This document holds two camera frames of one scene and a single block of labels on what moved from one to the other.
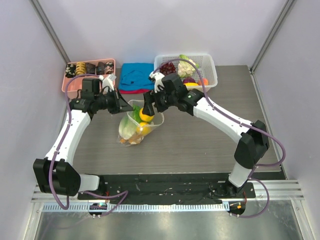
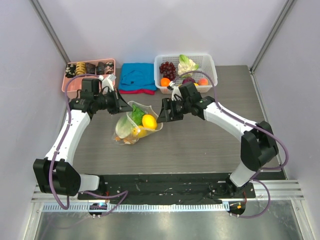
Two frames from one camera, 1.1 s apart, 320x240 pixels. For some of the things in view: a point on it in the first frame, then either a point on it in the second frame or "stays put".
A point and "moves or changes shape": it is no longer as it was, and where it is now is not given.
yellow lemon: [145, 117] moves or changes shape
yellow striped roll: [80, 68] stays put
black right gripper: [152, 100] to [171, 109]
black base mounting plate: [167, 189] stays put
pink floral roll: [109, 68] stays put
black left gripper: [120, 104] stays put
